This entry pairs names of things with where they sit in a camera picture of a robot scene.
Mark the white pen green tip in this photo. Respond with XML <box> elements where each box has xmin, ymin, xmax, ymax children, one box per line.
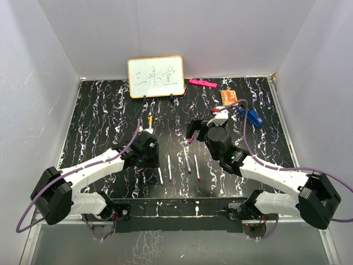
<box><xmin>158</xmin><ymin>167</ymin><xmax>164</xmax><ymax>187</ymax></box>

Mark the white pen purple tip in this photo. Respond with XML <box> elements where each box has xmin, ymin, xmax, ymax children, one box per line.
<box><xmin>167</xmin><ymin>154</ymin><xmax>173</xmax><ymax>182</ymax></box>

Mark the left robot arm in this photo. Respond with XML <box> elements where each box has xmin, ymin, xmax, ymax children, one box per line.
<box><xmin>30</xmin><ymin>129</ymin><xmax>159</xmax><ymax>225</ymax></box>

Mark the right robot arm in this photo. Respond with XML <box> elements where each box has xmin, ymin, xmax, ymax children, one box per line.
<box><xmin>186</xmin><ymin>120</ymin><xmax>341</xmax><ymax>230</ymax></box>

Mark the white pen blue tip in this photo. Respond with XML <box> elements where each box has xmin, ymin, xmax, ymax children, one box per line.
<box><xmin>184</xmin><ymin>149</ymin><xmax>191</xmax><ymax>174</ymax></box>

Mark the white pen red tip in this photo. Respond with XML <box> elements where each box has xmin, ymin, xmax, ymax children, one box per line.
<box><xmin>194</xmin><ymin>154</ymin><xmax>201</xmax><ymax>181</ymax></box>

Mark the pink plastic clip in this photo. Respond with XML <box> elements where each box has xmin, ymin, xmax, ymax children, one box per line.
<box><xmin>189</xmin><ymin>78</ymin><xmax>217</xmax><ymax>88</ymax></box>

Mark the orange card pack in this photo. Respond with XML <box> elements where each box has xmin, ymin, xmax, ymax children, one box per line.
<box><xmin>220</xmin><ymin>90</ymin><xmax>238</xmax><ymax>107</ymax></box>

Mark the blue stapler tool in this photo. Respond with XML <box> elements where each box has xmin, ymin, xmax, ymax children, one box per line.
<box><xmin>238</xmin><ymin>106</ymin><xmax>263</xmax><ymax>128</ymax></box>

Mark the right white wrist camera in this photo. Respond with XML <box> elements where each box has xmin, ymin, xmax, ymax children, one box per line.
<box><xmin>208</xmin><ymin>106</ymin><xmax>228</xmax><ymax>126</ymax></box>

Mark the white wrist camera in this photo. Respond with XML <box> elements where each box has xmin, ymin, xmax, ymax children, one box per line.
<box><xmin>138</xmin><ymin>125</ymin><xmax>153</xmax><ymax>135</ymax></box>
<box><xmin>208</xmin><ymin>106</ymin><xmax>228</xmax><ymax>126</ymax></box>

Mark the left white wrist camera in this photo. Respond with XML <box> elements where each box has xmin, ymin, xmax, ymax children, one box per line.
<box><xmin>138</xmin><ymin>125</ymin><xmax>153</xmax><ymax>135</ymax></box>

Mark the small whiteboard with wooden frame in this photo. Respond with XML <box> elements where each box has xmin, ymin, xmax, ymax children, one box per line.
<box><xmin>127</xmin><ymin>56</ymin><xmax>185</xmax><ymax>99</ymax></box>

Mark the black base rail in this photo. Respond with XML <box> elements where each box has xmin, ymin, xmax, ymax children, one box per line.
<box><xmin>82</xmin><ymin>197</ymin><xmax>279</xmax><ymax>234</ymax></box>

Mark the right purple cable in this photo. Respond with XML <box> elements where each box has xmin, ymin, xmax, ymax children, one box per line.
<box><xmin>215</xmin><ymin>99</ymin><xmax>353</xmax><ymax>241</ymax></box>

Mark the purple cable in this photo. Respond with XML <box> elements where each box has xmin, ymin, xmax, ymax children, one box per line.
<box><xmin>15</xmin><ymin>118</ymin><xmax>144</xmax><ymax>234</ymax></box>
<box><xmin>215</xmin><ymin>99</ymin><xmax>353</xmax><ymax>241</ymax></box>

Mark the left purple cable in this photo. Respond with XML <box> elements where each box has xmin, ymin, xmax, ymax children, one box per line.
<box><xmin>15</xmin><ymin>118</ymin><xmax>144</xmax><ymax>234</ymax></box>

